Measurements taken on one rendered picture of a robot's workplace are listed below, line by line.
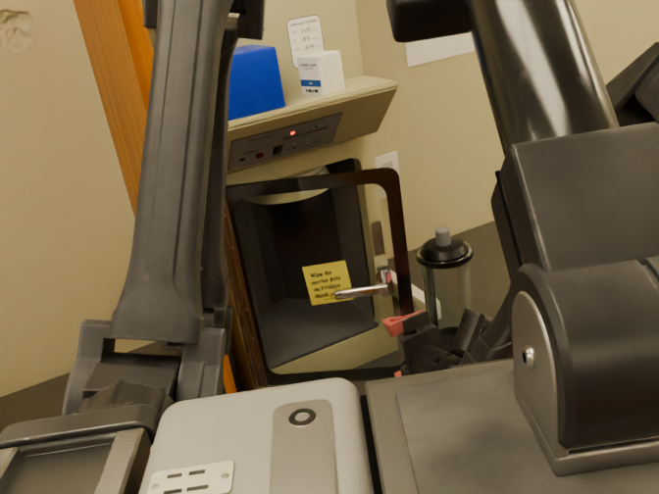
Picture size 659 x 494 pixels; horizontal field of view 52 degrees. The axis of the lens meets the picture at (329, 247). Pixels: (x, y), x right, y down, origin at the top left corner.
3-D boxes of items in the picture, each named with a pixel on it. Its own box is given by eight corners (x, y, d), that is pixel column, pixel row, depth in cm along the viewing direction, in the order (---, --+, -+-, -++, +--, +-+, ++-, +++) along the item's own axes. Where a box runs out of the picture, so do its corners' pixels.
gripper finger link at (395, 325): (399, 300, 111) (433, 312, 102) (408, 339, 112) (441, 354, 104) (365, 315, 108) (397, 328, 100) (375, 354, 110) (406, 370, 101)
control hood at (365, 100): (202, 176, 110) (188, 117, 106) (372, 129, 122) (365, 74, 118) (224, 192, 100) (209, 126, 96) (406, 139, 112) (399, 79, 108)
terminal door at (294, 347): (259, 385, 127) (214, 186, 111) (421, 374, 122) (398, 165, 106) (259, 387, 126) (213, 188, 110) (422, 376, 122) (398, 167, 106)
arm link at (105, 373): (75, 404, 41) (163, 409, 41) (115, 321, 50) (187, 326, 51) (79, 518, 45) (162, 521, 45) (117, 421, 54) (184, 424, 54)
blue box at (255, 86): (205, 114, 106) (192, 56, 103) (263, 99, 110) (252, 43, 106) (225, 122, 98) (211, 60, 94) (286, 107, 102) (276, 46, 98)
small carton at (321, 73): (302, 94, 109) (296, 57, 107) (324, 87, 112) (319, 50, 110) (323, 95, 106) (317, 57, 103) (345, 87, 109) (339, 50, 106)
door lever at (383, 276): (338, 289, 116) (334, 276, 115) (392, 281, 114) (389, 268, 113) (335, 304, 111) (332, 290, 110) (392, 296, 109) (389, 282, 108)
